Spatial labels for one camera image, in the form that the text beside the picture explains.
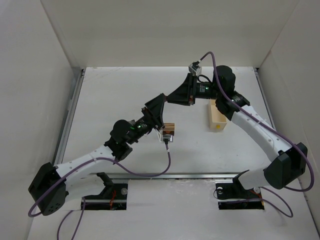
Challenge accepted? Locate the light striped wood block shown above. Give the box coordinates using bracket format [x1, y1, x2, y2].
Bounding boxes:
[163, 122, 175, 132]

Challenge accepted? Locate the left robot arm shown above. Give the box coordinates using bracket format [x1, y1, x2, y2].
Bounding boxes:
[28, 93, 167, 218]

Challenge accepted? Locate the aluminium front rail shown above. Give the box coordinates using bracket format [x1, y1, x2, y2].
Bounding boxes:
[53, 171, 292, 180]

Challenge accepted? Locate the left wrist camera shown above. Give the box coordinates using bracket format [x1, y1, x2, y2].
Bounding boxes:
[158, 134, 174, 144]

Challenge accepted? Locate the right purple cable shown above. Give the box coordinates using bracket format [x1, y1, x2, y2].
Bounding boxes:
[199, 51, 315, 218]

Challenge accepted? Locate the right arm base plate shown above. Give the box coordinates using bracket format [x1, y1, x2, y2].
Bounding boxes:
[214, 182, 265, 210]

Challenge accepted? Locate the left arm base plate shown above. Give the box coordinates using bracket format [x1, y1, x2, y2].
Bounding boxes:
[84, 182, 128, 211]

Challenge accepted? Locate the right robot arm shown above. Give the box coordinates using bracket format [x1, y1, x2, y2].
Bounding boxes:
[166, 65, 308, 190]

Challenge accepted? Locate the dark brown arch block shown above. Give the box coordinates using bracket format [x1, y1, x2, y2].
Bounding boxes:
[162, 130, 175, 136]

